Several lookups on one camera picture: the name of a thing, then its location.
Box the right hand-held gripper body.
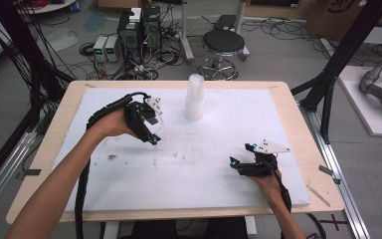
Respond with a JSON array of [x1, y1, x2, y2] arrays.
[[237, 138, 291, 177]]

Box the thin wooden stick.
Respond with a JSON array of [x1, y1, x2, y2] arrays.
[[305, 184, 331, 208]]

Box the person's dark-clothed legs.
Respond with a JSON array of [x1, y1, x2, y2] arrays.
[[125, 216, 249, 239]]

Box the white foam mat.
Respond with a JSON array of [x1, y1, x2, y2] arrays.
[[52, 87, 311, 213]]

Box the grey bench power supply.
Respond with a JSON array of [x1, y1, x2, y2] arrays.
[[104, 35, 122, 63], [93, 35, 109, 63]]

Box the aluminium rail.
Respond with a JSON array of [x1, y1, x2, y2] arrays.
[[0, 130, 38, 222], [298, 102, 372, 239]]

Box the stack of clear plastic cups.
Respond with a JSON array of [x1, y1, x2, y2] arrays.
[[184, 73, 206, 122]]

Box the black sleeved left gripper cable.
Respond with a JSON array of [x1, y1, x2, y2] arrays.
[[74, 92, 152, 239]]

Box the black computer tower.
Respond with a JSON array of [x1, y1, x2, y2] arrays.
[[116, 11, 144, 66], [141, 5, 163, 54]]

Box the single transparent cup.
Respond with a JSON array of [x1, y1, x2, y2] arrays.
[[150, 114, 169, 143]]

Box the small white box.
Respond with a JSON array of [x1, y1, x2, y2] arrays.
[[128, 7, 143, 24]]

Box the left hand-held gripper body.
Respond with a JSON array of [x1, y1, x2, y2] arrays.
[[122, 97, 164, 143]]

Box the black frame post with cables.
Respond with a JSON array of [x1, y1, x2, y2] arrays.
[[0, 0, 76, 104]]

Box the black sleeved gripper cable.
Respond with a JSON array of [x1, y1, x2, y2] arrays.
[[270, 158, 293, 214], [74, 92, 152, 239]]

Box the red cable coil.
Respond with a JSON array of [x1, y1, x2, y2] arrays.
[[22, 0, 50, 10]]

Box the tangle of floor cables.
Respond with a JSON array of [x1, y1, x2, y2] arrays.
[[79, 19, 187, 82]]

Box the person's right hand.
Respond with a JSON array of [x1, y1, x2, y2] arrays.
[[249, 169, 285, 204]]

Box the person's left hand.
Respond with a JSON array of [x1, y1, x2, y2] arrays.
[[94, 108, 140, 139]]

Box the white floor board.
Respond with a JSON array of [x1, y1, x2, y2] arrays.
[[337, 65, 382, 137]]

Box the black round stool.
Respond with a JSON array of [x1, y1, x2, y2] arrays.
[[197, 29, 252, 81]]

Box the grey tape piece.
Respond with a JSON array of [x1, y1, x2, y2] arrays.
[[318, 164, 334, 177]]

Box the black sleeved right gripper cable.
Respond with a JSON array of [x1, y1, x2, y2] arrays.
[[270, 158, 293, 214]]

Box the grey metal stand leg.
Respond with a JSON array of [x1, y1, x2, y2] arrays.
[[234, 0, 252, 62], [178, 0, 196, 65]]

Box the cardboard box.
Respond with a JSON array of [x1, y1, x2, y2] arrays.
[[305, 0, 368, 42]]

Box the black tape cross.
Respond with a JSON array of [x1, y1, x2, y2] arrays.
[[319, 213, 349, 232]]

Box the white round table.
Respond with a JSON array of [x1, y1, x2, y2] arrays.
[[17, 0, 78, 15]]

